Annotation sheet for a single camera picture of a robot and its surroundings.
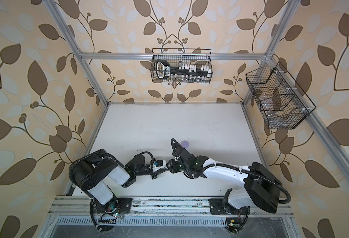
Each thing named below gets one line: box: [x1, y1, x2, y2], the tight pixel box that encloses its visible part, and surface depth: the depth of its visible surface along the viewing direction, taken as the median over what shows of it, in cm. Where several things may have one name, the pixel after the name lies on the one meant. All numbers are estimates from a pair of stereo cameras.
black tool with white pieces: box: [156, 59, 212, 80], surface depth 84 cm
